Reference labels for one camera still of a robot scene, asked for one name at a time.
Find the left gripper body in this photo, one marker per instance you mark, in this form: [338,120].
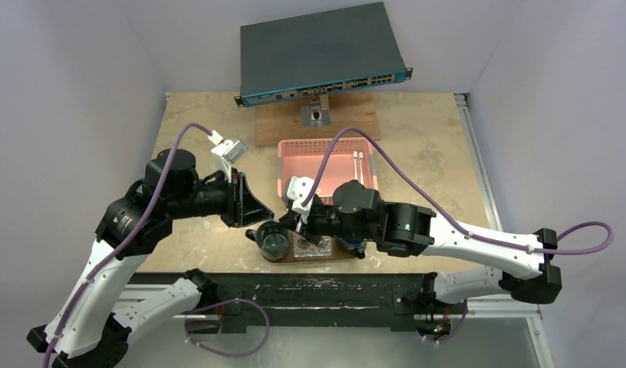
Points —
[231,216]

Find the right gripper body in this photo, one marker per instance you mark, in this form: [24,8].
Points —
[303,223]

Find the blue cup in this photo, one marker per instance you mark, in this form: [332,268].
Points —
[353,247]

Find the dark green cup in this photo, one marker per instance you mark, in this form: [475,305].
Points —
[271,239]

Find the oval wooden tray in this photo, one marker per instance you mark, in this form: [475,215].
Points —
[337,254]

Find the pink plastic basket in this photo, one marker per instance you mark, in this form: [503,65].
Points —
[303,158]

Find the white toothbrush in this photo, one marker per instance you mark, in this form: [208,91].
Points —
[355,165]
[361,168]

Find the clear acrylic holder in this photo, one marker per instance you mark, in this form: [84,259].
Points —
[302,248]

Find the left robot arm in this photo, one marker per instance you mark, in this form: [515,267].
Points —
[90,330]

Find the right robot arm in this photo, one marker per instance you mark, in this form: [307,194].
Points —
[518,265]

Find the wooden base board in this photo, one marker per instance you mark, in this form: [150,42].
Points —
[280,121]

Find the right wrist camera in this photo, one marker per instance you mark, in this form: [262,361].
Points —
[295,194]

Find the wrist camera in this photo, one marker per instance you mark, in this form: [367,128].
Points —
[226,152]
[295,194]

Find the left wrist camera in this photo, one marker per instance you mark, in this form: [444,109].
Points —
[226,152]

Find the black base frame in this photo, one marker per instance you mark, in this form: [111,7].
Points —
[398,302]

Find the metal stand bracket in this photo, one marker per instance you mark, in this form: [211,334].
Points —
[316,113]

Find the network switch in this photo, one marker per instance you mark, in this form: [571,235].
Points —
[317,54]

